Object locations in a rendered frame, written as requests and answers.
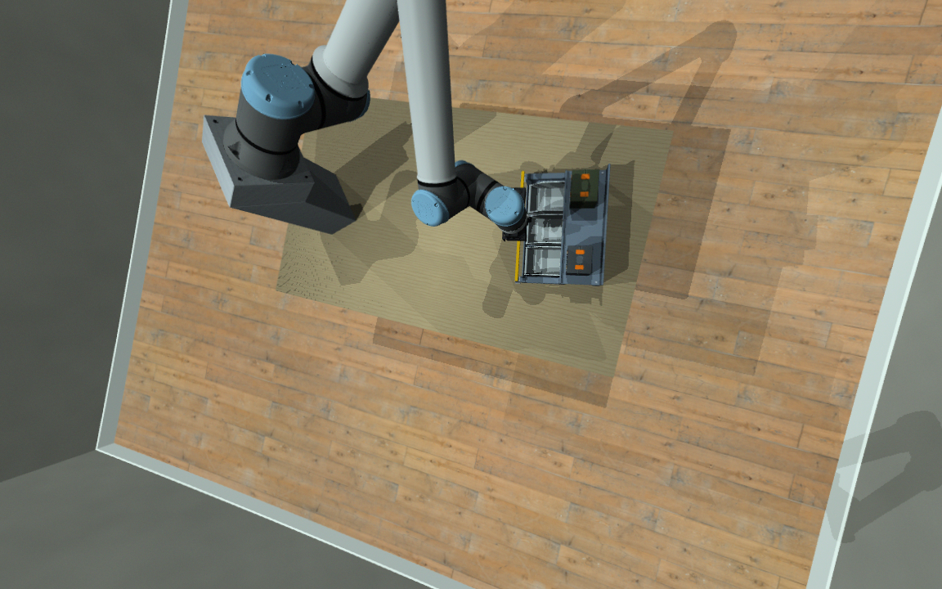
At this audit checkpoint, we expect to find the dark green case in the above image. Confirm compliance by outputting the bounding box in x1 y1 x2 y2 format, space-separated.
570 169 599 209

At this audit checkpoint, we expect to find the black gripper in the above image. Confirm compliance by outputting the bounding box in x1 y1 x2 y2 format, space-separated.
502 216 532 242

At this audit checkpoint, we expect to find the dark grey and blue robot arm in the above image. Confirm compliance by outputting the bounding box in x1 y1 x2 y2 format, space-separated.
223 0 529 234

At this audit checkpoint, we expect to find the dark grey tool case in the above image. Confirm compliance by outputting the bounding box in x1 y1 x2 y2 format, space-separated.
566 245 593 276

